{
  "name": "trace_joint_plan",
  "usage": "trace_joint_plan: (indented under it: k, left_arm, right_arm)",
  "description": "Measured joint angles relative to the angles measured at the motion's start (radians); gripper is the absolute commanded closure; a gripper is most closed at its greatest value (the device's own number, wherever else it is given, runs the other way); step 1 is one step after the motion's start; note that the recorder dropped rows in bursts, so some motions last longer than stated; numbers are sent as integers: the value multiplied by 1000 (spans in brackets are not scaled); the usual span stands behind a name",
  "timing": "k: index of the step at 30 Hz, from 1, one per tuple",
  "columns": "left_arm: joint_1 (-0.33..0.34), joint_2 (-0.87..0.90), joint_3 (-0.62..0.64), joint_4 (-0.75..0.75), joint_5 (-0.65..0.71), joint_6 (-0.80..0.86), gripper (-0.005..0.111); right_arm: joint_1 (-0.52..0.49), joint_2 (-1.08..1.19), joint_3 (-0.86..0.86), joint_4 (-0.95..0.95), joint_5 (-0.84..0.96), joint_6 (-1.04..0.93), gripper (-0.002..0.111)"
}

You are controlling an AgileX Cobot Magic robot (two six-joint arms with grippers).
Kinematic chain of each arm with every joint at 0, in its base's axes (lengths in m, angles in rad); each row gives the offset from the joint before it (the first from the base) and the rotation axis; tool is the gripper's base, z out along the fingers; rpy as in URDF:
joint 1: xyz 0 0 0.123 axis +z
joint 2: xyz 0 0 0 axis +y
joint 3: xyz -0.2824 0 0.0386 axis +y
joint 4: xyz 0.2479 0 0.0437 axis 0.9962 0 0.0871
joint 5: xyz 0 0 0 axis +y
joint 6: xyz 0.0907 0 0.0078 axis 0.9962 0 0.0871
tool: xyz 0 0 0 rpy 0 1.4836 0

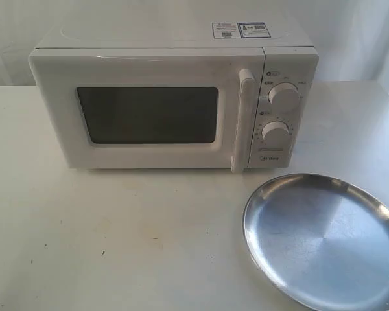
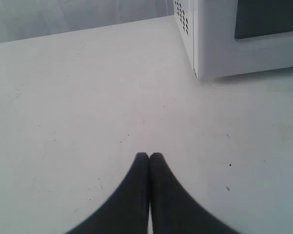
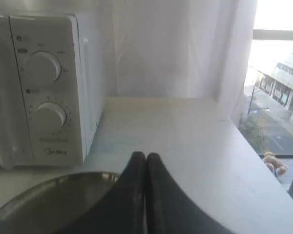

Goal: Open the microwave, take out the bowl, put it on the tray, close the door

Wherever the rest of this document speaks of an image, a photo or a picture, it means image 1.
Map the white microwave door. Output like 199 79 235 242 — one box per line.
29 47 265 172

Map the white microwave oven body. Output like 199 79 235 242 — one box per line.
34 24 318 170

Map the lower white control knob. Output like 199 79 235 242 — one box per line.
261 121 290 147

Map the white control knob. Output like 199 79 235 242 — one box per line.
268 82 300 111
261 121 290 147

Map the upper white control knob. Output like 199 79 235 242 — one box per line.
268 82 300 111

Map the blue white label sticker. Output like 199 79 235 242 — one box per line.
212 22 271 39

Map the round stainless steel plate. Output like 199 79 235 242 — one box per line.
242 174 389 310

